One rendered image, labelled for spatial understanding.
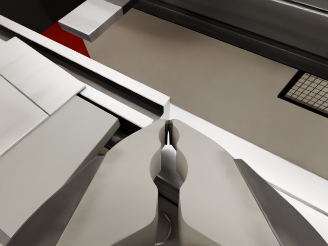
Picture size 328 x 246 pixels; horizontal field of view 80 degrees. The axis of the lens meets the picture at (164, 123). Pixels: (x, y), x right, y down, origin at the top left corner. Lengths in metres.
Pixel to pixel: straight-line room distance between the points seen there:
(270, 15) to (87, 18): 0.23
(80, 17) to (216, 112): 1.21
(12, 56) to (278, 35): 0.31
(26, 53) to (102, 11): 0.07
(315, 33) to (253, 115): 1.12
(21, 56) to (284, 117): 1.45
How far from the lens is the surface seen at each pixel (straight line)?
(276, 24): 0.33
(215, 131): 0.16
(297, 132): 1.49
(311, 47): 0.35
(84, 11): 0.21
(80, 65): 0.17
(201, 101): 1.38
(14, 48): 0.20
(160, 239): 0.19
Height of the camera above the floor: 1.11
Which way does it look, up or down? 61 degrees down
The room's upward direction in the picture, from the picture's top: straight up
